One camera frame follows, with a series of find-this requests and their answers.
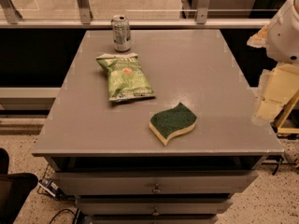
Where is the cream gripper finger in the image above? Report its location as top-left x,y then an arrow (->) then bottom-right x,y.
247,25 -> 268,49
254,100 -> 283,120

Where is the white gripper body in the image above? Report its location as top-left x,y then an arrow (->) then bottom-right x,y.
261,63 -> 299,109

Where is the silver green 7up can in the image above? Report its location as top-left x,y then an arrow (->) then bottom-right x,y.
111,15 -> 131,52

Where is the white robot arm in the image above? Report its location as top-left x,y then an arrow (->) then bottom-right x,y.
247,0 -> 299,124

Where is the green yellow scrub sponge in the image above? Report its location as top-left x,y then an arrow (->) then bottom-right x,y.
149,103 -> 197,147

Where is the green chip bag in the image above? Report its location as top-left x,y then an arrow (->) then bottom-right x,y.
96,53 -> 155,102

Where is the grey drawer cabinet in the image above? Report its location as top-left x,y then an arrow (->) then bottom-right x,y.
33,30 -> 283,224

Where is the top grey drawer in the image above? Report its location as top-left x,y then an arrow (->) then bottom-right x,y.
52,171 -> 258,196

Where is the grey drawer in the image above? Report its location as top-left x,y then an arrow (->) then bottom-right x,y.
52,171 -> 258,196
77,198 -> 232,216

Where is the metal window railing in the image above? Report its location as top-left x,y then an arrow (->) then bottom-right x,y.
0,0 -> 278,29

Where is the black office chair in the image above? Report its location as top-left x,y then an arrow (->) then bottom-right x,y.
0,148 -> 38,224

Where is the yellow frame stand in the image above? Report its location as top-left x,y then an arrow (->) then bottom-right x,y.
275,90 -> 299,134

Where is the wire basket with box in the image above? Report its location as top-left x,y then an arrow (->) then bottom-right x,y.
37,165 -> 64,200

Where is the black floor cable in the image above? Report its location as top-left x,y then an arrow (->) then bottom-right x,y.
47,207 -> 82,224

